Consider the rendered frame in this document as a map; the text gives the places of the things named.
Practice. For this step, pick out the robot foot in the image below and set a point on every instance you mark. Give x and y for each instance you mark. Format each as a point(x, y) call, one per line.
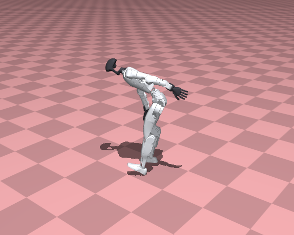
point(136, 167)
point(151, 160)

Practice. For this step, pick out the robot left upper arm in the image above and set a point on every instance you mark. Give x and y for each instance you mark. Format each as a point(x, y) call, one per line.
point(130, 73)

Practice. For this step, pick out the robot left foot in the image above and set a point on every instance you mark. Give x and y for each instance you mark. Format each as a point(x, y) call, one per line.
point(136, 167)

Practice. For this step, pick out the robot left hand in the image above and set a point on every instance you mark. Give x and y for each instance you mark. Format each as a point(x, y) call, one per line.
point(177, 92)

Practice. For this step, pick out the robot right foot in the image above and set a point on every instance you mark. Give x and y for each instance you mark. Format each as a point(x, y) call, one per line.
point(151, 160)

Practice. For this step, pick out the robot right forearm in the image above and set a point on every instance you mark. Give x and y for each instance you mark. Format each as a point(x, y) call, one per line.
point(144, 100)

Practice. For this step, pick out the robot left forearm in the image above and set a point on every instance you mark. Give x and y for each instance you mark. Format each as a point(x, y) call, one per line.
point(158, 81)

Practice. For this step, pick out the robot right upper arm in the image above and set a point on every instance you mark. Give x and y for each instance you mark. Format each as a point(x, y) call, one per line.
point(140, 92)

